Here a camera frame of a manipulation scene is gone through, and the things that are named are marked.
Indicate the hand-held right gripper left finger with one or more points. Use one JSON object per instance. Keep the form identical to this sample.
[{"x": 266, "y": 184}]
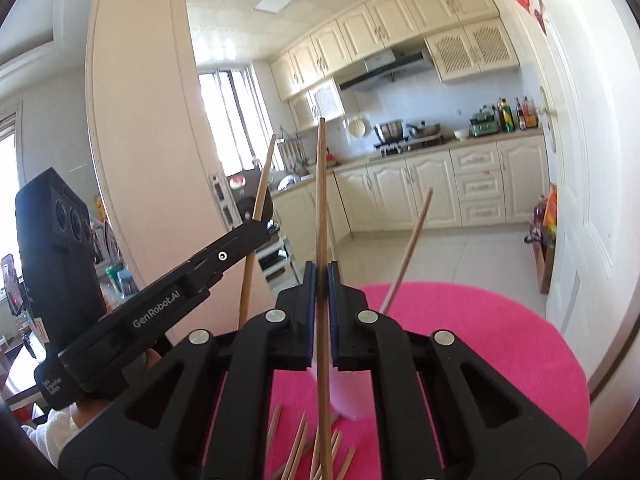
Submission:
[{"x": 311, "y": 310}]

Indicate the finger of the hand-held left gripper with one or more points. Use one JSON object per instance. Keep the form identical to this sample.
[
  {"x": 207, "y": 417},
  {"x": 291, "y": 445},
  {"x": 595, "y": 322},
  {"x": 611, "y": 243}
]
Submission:
[{"x": 225, "y": 256}]

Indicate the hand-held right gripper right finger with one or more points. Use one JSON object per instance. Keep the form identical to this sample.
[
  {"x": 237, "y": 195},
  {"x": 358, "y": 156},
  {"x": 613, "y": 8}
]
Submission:
[{"x": 333, "y": 310}]

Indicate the wooden chopstick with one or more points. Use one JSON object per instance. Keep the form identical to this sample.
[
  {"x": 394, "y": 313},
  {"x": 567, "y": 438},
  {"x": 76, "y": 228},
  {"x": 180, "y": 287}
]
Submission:
[
  {"x": 292, "y": 442},
  {"x": 322, "y": 185},
  {"x": 314, "y": 455},
  {"x": 334, "y": 447},
  {"x": 265, "y": 180},
  {"x": 346, "y": 462},
  {"x": 274, "y": 425},
  {"x": 415, "y": 230}
]

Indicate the pink cup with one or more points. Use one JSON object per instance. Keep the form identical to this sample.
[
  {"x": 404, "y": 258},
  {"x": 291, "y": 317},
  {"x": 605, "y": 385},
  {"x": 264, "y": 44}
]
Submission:
[{"x": 350, "y": 395}]

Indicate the person's left hand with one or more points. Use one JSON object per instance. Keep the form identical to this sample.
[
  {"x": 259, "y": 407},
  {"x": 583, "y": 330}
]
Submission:
[{"x": 150, "y": 358}]

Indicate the metal door strike plate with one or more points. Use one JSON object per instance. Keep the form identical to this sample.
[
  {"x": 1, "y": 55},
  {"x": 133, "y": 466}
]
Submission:
[{"x": 221, "y": 205}]

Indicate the white step stool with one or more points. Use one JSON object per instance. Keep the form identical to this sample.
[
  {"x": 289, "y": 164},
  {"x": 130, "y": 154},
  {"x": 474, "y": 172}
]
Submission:
[{"x": 276, "y": 260}]

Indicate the phone on stand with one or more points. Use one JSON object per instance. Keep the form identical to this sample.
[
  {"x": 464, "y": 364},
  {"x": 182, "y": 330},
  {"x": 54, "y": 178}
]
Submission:
[{"x": 11, "y": 285}]

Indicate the clear plastic bottle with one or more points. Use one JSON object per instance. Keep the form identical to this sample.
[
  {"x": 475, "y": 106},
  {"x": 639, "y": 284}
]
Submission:
[{"x": 117, "y": 285}]

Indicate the living room window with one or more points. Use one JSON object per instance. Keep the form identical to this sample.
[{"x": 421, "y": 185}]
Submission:
[{"x": 9, "y": 170}]

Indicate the hanging utensil rack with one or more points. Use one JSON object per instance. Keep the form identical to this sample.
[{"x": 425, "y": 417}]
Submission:
[{"x": 291, "y": 152}]

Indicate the dark wooden table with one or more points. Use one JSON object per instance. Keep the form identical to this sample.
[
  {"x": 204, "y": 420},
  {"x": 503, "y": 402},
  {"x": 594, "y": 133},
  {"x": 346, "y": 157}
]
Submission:
[{"x": 17, "y": 380}]

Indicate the kitchen window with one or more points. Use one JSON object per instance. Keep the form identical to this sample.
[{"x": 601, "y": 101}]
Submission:
[{"x": 235, "y": 120}]

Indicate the pink round table mat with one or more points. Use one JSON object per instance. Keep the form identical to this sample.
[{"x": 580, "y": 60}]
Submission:
[{"x": 475, "y": 320}]

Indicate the cream lower cabinets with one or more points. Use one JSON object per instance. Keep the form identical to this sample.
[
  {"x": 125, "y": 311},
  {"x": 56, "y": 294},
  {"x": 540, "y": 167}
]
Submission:
[{"x": 435, "y": 185}]

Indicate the narrow cream lattice cabinet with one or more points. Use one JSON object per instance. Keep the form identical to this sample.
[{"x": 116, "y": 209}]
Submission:
[{"x": 317, "y": 102}]

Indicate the gas stove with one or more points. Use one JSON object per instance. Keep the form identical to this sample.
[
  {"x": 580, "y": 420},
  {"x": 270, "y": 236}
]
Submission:
[{"x": 407, "y": 146}]

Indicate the white dotted plate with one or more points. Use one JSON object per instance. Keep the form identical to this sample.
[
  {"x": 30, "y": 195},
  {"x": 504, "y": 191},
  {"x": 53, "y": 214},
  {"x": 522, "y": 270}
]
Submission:
[{"x": 357, "y": 126}]

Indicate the steel pot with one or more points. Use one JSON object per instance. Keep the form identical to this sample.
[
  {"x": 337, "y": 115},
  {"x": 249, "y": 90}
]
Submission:
[{"x": 389, "y": 131}]

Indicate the dark wok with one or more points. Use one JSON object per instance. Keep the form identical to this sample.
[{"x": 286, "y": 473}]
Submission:
[{"x": 424, "y": 131}]

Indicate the bag of groceries by door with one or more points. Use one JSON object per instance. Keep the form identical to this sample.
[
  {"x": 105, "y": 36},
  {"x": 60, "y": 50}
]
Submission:
[{"x": 546, "y": 270}]

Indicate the white bowl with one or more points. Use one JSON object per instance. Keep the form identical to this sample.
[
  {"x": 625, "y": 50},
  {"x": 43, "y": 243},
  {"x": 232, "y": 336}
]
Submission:
[{"x": 461, "y": 134}]

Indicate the orange bag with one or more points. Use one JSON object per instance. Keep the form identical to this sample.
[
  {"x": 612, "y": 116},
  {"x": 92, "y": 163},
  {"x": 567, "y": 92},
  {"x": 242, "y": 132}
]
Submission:
[{"x": 551, "y": 212}]

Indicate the green kitchen appliance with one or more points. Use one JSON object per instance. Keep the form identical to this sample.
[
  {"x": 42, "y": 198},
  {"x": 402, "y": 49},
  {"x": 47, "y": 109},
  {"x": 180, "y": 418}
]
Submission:
[{"x": 484, "y": 122}]

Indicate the steel range hood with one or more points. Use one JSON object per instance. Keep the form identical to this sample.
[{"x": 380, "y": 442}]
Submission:
[{"x": 385, "y": 67}]

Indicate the green oil bottle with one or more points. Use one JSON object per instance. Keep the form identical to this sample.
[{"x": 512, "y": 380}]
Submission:
[{"x": 507, "y": 117}]

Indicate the cream upper cabinet row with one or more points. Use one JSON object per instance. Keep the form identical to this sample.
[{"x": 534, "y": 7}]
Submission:
[{"x": 380, "y": 15}]

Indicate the wide cream lattice cabinet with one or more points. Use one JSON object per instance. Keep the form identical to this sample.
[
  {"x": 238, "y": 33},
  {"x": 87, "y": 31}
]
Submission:
[{"x": 472, "y": 47}]

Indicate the white door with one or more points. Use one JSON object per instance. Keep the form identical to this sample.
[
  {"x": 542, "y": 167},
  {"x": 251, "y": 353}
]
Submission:
[{"x": 590, "y": 135}]

